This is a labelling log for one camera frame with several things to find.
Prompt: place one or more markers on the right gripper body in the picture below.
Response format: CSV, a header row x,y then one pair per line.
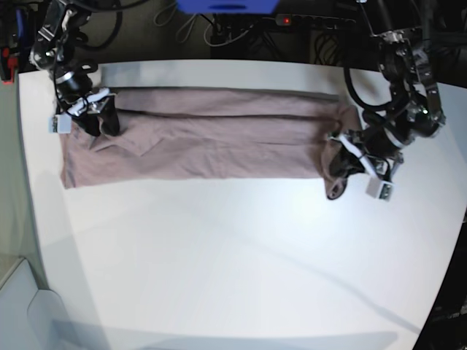
x,y
92,104

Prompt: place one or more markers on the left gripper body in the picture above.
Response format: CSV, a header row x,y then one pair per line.
x,y
384,141

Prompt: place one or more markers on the mauve pink t-shirt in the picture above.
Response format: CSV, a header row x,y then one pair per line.
x,y
188,133

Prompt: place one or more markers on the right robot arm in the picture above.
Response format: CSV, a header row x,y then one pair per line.
x,y
53,52

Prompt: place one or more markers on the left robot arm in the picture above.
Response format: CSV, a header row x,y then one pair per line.
x,y
401,30

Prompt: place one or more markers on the red and black clamp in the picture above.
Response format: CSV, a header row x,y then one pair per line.
x,y
9,65

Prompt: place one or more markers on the blue box at top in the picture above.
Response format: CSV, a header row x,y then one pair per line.
x,y
227,6

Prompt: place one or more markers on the black power strip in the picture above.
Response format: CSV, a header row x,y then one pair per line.
x,y
314,22

